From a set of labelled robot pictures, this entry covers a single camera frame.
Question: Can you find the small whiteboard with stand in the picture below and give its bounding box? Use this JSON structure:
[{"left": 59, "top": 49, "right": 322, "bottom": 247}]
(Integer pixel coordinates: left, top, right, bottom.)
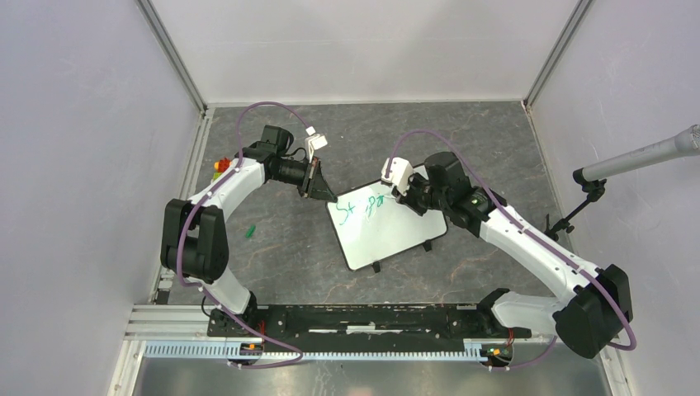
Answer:
[{"left": 326, "top": 180, "right": 448, "bottom": 271}]

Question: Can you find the black microphone stand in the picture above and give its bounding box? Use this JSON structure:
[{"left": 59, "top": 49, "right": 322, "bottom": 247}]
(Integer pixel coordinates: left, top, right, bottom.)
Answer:
[{"left": 544, "top": 179, "right": 607, "bottom": 242}]

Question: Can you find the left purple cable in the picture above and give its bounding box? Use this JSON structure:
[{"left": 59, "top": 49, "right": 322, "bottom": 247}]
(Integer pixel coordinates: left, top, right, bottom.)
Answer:
[{"left": 174, "top": 101, "right": 310, "bottom": 370}]

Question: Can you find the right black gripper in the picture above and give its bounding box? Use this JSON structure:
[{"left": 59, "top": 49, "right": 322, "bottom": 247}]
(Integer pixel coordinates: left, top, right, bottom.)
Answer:
[{"left": 392, "top": 169, "right": 450, "bottom": 216}]

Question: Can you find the grey microphone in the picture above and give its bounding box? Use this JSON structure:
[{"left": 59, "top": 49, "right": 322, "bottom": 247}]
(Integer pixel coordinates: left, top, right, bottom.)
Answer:
[{"left": 572, "top": 125, "right": 699, "bottom": 185}]

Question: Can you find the green marker cap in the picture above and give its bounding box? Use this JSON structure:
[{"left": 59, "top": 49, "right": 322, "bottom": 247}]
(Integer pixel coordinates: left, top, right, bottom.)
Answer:
[{"left": 245, "top": 224, "right": 256, "bottom": 238}]

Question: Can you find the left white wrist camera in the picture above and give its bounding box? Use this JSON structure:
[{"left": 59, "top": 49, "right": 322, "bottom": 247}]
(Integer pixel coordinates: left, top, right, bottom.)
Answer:
[{"left": 304, "top": 125, "right": 328, "bottom": 160}]

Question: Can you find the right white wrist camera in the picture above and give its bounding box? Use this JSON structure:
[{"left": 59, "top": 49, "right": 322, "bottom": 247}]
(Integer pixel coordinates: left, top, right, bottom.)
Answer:
[{"left": 381, "top": 158, "right": 414, "bottom": 196}]

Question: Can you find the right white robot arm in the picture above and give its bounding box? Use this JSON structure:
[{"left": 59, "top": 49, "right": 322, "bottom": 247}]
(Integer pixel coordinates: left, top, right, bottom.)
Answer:
[{"left": 381, "top": 152, "right": 636, "bottom": 359}]

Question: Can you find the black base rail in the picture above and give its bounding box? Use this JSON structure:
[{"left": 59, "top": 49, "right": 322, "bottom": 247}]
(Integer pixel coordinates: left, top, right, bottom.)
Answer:
[{"left": 207, "top": 304, "right": 532, "bottom": 356}]

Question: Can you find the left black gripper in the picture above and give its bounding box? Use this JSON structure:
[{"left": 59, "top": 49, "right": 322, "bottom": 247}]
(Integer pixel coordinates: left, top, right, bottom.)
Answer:
[{"left": 272, "top": 156, "right": 338, "bottom": 204}]

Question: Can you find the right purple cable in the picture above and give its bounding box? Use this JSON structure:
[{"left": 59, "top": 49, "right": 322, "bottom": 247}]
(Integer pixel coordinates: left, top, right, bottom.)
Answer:
[{"left": 385, "top": 129, "right": 639, "bottom": 370}]

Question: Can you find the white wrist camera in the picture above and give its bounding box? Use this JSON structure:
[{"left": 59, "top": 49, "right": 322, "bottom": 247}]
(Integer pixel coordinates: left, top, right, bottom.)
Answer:
[
  {"left": 304, "top": 125, "right": 328, "bottom": 160},
  {"left": 381, "top": 158, "right": 414, "bottom": 196}
]

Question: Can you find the purple cable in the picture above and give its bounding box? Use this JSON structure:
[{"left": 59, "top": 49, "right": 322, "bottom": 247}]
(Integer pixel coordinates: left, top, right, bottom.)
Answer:
[
  {"left": 385, "top": 129, "right": 639, "bottom": 370},
  {"left": 174, "top": 101, "right": 310, "bottom": 370}
]

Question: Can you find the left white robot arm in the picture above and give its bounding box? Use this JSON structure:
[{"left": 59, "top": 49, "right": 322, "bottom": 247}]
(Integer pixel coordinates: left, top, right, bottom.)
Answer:
[{"left": 160, "top": 125, "right": 338, "bottom": 337}]

